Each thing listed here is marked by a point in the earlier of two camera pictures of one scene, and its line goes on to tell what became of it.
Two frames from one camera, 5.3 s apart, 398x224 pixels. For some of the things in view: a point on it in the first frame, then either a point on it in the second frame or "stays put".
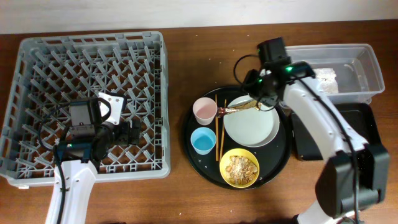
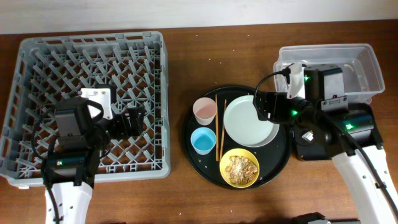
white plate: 250,127 stays put
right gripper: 250,78 to 277,115
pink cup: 205,109 stays put
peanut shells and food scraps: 240,170 stays put
